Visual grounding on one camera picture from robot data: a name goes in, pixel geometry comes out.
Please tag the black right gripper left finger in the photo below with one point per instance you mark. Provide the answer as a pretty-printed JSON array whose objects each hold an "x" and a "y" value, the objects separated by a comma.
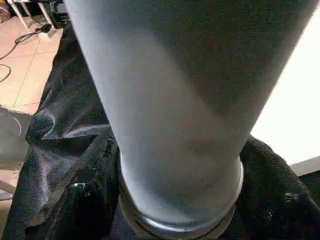
[{"x": 80, "y": 200}]

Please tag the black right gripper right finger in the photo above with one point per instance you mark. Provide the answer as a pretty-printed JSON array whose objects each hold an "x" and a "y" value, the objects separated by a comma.
[{"x": 275, "y": 200}]

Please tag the white plastic table top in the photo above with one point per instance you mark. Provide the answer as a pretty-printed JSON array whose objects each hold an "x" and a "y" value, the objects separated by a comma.
[{"x": 295, "y": 115}]

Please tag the white plastic table leg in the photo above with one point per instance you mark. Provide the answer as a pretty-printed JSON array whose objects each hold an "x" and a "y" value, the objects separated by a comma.
[{"x": 180, "y": 100}]

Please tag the small white stool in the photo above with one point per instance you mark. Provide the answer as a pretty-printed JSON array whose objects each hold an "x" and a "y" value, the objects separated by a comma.
[{"x": 30, "y": 12}]

